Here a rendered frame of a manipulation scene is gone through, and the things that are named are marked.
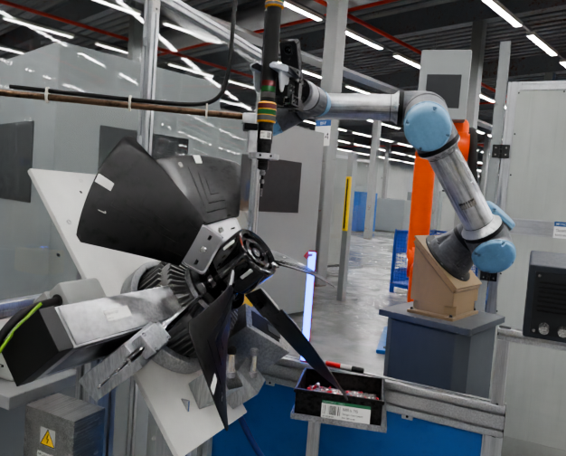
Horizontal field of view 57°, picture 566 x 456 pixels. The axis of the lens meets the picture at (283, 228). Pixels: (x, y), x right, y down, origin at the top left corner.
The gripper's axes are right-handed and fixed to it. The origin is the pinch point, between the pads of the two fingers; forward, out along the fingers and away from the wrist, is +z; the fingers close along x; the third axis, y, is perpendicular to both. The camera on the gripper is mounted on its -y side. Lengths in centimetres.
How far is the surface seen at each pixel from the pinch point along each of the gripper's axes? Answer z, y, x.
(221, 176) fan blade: -6.1, 25.3, 12.5
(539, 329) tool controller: -33, 55, -61
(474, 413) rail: -37, 80, -48
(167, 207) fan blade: 22.4, 32.7, 6.2
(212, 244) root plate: 12.2, 39.9, 1.9
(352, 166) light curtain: -560, -18, 161
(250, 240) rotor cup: 6.1, 38.6, -3.5
